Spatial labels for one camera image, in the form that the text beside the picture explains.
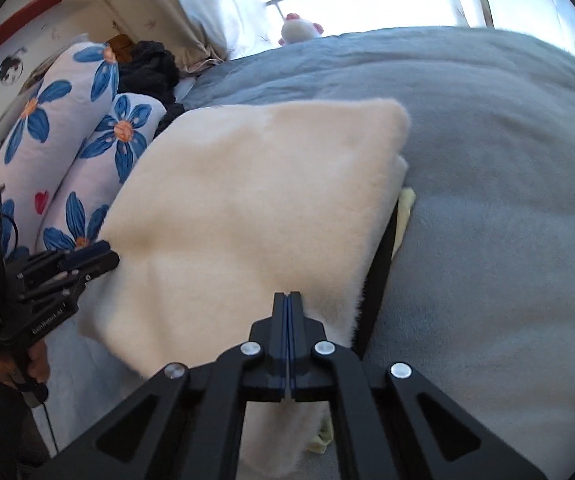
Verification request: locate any brown object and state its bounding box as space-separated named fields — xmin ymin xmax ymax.
xmin=106 ymin=34 xmax=135 ymax=63

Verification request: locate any person's left hand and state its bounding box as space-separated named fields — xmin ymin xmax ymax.
xmin=0 ymin=340 xmax=52 ymax=393

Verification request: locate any cartoon face wall sticker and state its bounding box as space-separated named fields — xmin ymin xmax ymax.
xmin=0 ymin=46 xmax=29 ymax=86

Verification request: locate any white pink plush toy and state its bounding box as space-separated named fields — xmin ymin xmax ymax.
xmin=277 ymin=12 xmax=325 ymax=47

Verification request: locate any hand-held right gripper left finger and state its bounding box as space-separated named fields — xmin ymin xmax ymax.
xmin=32 ymin=291 xmax=291 ymax=480

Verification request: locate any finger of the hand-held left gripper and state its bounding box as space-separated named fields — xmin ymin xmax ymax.
xmin=17 ymin=252 xmax=120 ymax=305
xmin=20 ymin=241 xmax=112 ymax=273

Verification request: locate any red wall trim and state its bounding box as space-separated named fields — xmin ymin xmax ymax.
xmin=0 ymin=0 xmax=74 ymax=81

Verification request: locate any blue-grey bed blanket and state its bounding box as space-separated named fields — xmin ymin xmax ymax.
xmin=47 ymin=25 xmax=575 ymax=480

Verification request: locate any dark clothes pile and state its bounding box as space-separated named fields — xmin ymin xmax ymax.
xmin=117 ymin=40 xmax=186 ymax=131

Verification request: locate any white fluffy cardigan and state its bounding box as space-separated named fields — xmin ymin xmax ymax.
xmin=77 ymin=97 xmax=413 ymax=478

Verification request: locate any beige curtain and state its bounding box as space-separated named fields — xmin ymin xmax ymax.
xmin=74 ymin=0 xmax=228 ymax=73

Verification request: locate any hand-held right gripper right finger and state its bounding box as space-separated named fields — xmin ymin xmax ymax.
xmin=290 ymin=291 xmax=548 ymax=480

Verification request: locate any black cable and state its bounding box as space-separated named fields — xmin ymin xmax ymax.
xmin=32 ymin=385 xmax=62 ymax=456

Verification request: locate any blue floral quilt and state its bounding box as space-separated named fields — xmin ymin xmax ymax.
xmin=0 ymin=41 xmax=168 ymax=273

